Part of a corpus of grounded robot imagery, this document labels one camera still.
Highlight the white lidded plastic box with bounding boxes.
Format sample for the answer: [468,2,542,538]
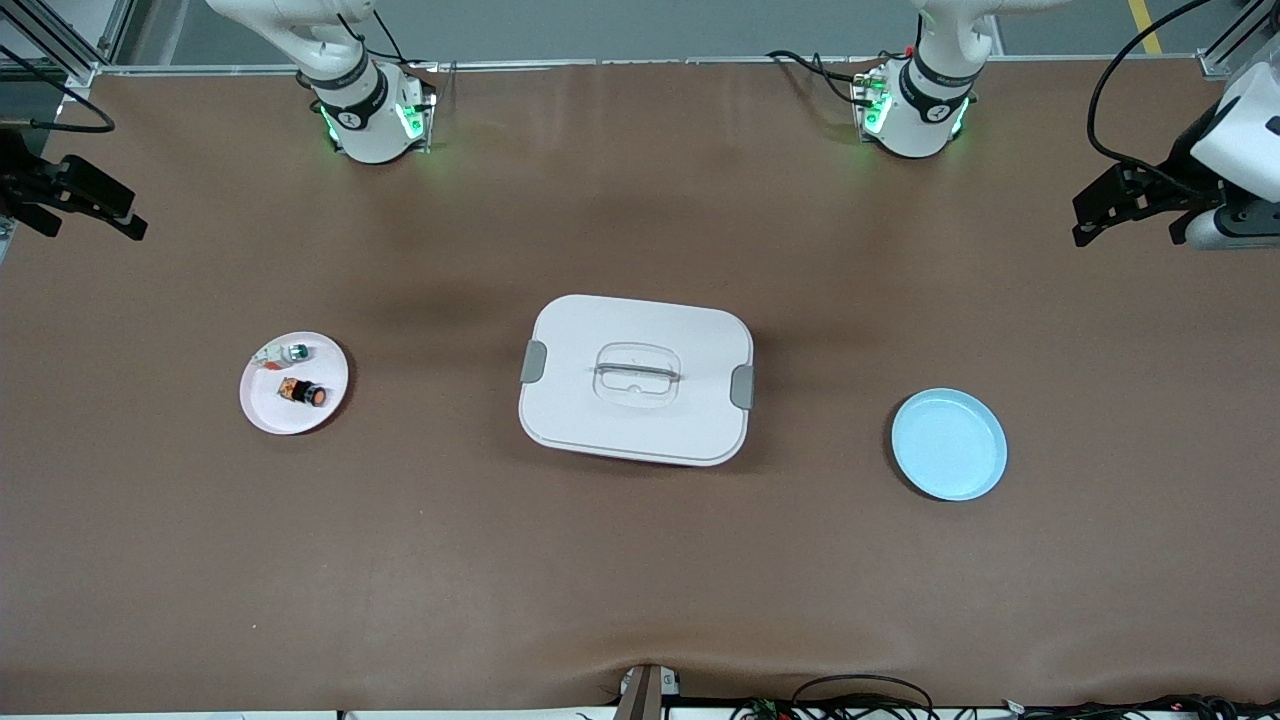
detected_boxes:
[518,294,755,468]

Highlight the pink round plate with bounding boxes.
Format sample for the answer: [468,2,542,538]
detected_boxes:
[239,331,350,436]

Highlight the light blue round plate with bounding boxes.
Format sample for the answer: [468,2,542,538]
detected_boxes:
[891,388,1008,502]

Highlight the brown table mat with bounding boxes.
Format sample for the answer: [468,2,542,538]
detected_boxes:
[0,60,1280,713]

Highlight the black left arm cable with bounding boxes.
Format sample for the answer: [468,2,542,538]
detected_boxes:
[1087,0,1216,201]

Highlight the aluminium frame profile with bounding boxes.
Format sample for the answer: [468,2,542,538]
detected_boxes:
[0,0,136,87]
[1198,0,1280,79]

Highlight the black right base cables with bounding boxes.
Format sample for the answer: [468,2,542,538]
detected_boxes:
[335,10,441,76]

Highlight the black base cables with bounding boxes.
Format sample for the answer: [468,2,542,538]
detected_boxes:
[335,10,441,76]
[768,50,881,106]

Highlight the black left base cables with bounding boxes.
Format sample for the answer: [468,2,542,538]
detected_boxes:
[768,50,881,106]

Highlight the black cable bundle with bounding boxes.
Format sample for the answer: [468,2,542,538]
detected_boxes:
[935,694,1280,720]

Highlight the black looped cable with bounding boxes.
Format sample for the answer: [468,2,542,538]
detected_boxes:
[790,674,936,720]

